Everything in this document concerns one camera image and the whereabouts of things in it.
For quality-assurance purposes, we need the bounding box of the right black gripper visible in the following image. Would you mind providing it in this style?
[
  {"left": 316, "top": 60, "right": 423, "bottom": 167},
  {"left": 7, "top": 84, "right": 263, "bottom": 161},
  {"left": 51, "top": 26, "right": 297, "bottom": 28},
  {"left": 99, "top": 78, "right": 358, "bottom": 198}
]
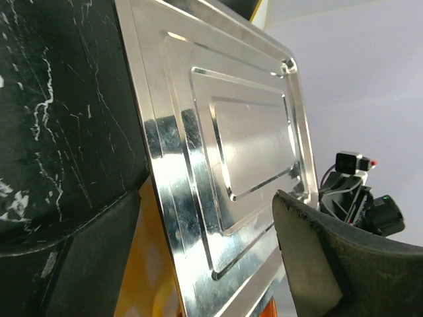
[{"left": 319, "top": 171, "right": 405, "bottom": 236}]

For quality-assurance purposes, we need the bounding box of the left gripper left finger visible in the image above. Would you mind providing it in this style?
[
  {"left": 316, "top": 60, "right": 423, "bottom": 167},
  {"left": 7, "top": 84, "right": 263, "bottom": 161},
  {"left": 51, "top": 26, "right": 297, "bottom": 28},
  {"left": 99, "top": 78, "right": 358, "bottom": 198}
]
[{"left": 1, "top": 190, "right": 140, "bottom": 316}]

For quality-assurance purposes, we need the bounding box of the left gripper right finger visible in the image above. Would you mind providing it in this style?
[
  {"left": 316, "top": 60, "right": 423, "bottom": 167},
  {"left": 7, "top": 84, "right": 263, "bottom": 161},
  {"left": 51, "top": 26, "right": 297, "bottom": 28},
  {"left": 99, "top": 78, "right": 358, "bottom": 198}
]
[{"left": 272, "top": 190, "right": 422, "bottom": 316}]

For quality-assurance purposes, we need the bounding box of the yellow checkered tablecloth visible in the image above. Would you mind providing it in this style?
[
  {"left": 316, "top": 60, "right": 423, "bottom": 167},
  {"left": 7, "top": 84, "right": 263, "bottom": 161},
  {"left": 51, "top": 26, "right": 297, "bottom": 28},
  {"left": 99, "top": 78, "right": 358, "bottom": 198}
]
[{"left": 114, "top": 178, "right": 182, "bottom": 316}]

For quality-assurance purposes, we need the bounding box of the silver metal tray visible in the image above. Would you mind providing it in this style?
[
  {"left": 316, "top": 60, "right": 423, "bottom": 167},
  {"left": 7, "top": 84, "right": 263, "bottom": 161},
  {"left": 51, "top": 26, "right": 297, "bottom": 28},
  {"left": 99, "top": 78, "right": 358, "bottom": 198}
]
[{"left": 115, "top": 1, "right": 318, "bottom": 316}]

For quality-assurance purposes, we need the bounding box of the orange translucent cup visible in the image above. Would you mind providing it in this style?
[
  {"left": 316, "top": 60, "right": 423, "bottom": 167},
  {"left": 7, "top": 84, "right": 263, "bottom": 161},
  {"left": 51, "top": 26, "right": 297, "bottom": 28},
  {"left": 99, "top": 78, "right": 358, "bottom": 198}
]
[{"left": 250, "top": 297, "right": 278, "bottom": 317}]

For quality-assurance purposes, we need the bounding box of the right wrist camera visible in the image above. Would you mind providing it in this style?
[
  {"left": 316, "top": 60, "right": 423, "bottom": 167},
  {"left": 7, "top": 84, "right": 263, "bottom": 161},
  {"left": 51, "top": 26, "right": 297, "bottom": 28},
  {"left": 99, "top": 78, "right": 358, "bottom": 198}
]
[{"left": 335, "top": 151, "right": 377, "bottom": 175}]

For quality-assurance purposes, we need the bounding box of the small whiteboard yellow frame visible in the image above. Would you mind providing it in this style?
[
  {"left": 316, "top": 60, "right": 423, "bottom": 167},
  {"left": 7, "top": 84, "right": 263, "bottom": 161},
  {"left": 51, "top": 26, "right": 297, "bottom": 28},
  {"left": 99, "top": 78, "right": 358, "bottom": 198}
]
[{"left": 250, "top": 0, "right": 269, "bottom": 30}]

